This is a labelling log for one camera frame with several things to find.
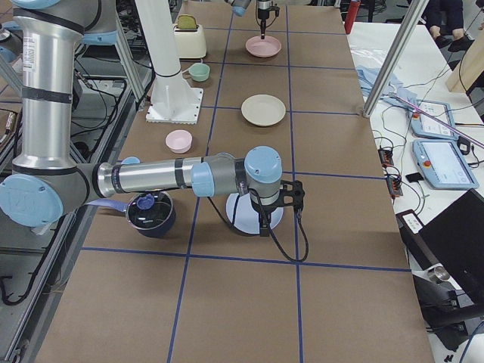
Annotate teach pendant far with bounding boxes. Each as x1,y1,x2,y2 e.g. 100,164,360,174
407,98,463,139

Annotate red cylinder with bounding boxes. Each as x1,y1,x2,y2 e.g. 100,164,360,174
344,0,361,35

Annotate light blue plate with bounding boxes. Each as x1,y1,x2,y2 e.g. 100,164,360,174
225,193,284,234

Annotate teach pendant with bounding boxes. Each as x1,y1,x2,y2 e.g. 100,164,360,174
412,139,479,191
407,98,463,139

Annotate green bowl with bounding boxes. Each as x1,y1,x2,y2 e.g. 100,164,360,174
188,63,210,82

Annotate blue cloth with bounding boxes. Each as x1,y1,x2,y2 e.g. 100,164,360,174
355,64,417,105

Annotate black laptop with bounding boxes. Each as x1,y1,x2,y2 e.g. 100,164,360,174
396,189,483,293

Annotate aluminium frame post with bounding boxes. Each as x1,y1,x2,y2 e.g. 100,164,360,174
362,0,429,118

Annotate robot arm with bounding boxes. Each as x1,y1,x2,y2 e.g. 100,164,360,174
225,0,280,40
1,1,304,236

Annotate pink bowl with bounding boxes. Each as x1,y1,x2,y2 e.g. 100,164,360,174
165,129,193,154

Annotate dark blue pot with lid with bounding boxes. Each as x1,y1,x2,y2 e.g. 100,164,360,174
88,191,177,238

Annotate cream plate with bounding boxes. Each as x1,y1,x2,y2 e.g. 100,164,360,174
241,95,286,127

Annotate pink plate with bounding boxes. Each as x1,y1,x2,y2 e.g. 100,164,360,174
245,36,282,58

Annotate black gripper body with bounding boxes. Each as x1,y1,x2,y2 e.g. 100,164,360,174
256,0,279,20
278,180,305,210

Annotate cream toaster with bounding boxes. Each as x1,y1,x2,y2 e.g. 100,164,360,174
173,14,207,59

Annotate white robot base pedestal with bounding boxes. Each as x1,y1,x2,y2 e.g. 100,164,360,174
135,0,203,124

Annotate teach pendant near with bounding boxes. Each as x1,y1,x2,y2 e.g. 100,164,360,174
412,139,479,191

